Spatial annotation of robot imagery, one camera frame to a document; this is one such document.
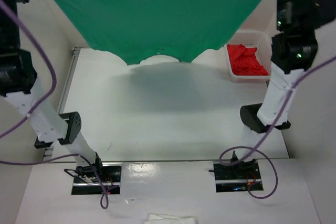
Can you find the green tank top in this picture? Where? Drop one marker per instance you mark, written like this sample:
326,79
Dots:
136,30

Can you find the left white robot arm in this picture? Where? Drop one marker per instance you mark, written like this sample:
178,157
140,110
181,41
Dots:
21,87

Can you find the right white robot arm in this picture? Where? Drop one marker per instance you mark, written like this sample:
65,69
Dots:
293,52

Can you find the red tank top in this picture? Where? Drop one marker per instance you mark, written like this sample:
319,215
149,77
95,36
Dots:
243,61

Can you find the white plastic basket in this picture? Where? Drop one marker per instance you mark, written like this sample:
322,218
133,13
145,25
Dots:
251,38

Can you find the white crumpled cloth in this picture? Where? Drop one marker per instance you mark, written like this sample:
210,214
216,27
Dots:
170,219

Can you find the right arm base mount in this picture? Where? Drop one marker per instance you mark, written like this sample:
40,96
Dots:
237,178

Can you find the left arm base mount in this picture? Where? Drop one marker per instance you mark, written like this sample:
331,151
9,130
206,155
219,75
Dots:
89,185

